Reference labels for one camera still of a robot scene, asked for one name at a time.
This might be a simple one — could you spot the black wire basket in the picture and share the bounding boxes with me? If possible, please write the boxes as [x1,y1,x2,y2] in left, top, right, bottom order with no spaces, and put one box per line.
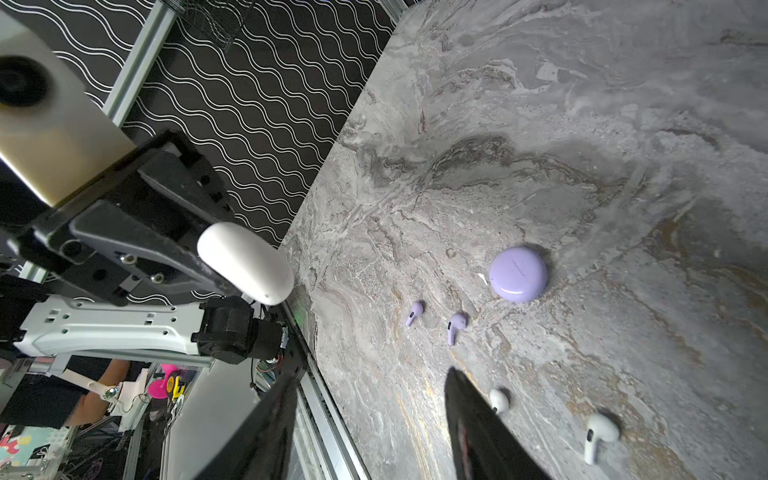
[163,0,256,51]

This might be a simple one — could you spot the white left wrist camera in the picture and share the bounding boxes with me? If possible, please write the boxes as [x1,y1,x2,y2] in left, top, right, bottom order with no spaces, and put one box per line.
[1,13,135,207]

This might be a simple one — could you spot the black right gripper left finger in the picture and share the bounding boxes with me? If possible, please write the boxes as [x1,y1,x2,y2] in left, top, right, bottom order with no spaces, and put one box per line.
[191,374,300,479]

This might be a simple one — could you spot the purple earbud charging case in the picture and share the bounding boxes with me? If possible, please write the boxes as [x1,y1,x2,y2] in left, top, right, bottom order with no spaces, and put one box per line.
[489,246,549,303]

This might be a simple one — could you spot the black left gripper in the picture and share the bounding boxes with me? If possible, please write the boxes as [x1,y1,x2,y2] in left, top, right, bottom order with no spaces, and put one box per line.
[1,130,239,306]

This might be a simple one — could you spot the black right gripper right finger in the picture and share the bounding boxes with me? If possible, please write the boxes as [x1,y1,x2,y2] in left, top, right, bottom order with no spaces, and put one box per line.
[444,367,549,479]

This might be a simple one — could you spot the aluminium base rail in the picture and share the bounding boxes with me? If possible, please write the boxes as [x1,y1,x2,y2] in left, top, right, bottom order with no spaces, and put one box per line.
[282,303,371,479]

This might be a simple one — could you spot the purple earbud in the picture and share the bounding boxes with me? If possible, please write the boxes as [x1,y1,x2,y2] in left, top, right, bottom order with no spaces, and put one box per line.
[447,312,468,347]
[405,300,424,327]

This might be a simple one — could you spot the white earbud charging case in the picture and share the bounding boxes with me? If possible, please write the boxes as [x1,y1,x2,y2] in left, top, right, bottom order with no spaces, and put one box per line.
[197,222,294,306]

